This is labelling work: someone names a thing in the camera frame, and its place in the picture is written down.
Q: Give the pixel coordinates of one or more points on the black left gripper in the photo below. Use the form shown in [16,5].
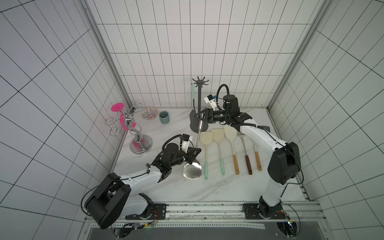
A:
[190,153]

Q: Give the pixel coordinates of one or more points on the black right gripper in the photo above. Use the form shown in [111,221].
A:
[208,115]

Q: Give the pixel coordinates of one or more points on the grey metal utensil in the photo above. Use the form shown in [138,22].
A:
[194,171]

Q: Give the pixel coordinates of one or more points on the cream spatula mint handle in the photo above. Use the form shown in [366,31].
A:
[219,135]

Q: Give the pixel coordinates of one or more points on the cream spoon mint handle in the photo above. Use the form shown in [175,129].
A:
[206,139]

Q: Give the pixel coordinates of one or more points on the cream utensil dark wood handle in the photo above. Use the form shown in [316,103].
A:
[248,163]

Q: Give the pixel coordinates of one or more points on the cream spatula light wood handle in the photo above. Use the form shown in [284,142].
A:
[259,164]

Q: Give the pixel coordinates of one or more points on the grey spatula mint handle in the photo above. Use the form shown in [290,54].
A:
[266,128]

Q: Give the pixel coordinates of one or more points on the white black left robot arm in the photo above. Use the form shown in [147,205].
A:
[120,196]

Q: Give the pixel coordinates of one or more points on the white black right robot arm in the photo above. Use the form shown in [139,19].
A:
[285,161]

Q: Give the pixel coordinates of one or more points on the teal ceramic cup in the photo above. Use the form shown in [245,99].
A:
[164,117]

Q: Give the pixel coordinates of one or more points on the chrome wine glass holder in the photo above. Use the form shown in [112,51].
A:
[141,143]

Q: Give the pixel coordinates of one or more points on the pink plastic wine glass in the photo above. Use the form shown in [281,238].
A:
[125,119]

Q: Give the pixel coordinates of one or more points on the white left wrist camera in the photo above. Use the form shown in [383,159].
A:
[185,142]

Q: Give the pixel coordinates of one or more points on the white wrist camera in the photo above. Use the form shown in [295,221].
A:
[212,101]
[185,142]

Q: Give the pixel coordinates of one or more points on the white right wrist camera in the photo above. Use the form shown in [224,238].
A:
[212,101]

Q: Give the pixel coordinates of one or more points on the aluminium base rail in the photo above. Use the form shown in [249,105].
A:
[223,214]

